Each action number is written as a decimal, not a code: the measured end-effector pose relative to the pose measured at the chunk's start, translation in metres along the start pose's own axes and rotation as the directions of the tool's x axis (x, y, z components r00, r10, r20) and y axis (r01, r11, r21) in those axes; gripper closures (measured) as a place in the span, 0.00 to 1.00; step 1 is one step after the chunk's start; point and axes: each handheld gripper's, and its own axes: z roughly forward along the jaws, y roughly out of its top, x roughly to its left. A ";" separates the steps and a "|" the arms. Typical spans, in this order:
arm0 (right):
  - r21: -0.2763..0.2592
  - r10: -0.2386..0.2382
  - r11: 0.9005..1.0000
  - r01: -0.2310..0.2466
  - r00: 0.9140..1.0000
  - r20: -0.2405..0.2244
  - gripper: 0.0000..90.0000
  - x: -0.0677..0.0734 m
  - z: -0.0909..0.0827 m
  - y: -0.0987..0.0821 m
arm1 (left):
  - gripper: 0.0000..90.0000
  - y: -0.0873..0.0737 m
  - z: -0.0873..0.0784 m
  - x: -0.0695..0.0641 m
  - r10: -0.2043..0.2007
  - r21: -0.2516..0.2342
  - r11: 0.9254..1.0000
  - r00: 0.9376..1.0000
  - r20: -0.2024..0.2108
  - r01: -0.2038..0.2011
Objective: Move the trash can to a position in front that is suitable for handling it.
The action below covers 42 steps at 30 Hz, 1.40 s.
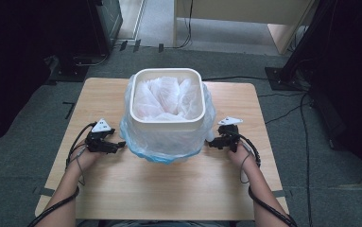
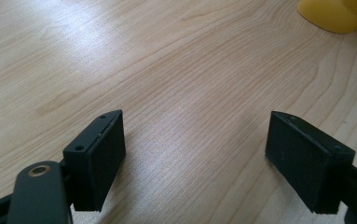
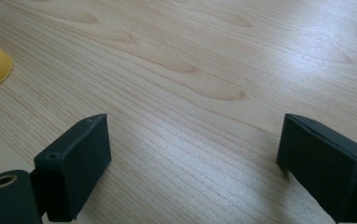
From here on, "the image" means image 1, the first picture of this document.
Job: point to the black metal stand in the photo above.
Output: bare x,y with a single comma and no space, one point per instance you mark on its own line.
295,63

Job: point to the dark curtain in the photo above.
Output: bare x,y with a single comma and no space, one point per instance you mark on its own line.
8,69

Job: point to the black equipment cabinet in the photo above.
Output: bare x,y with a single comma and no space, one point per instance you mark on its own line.
93,28

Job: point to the person's right hand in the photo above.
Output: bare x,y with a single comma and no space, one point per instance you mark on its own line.
243,157

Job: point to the person's left hand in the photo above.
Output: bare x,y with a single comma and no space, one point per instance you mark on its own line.
84,159

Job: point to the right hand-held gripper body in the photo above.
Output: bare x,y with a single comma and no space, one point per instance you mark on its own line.
231,137

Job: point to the white trash bin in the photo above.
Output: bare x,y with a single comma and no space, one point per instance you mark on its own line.
169,142

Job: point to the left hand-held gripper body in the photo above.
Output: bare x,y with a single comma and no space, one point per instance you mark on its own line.
98,142

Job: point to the beige wooden furniture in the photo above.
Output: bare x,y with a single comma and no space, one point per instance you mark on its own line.
248,12

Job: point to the white bin with plastic liner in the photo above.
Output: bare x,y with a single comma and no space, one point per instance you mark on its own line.
166,97

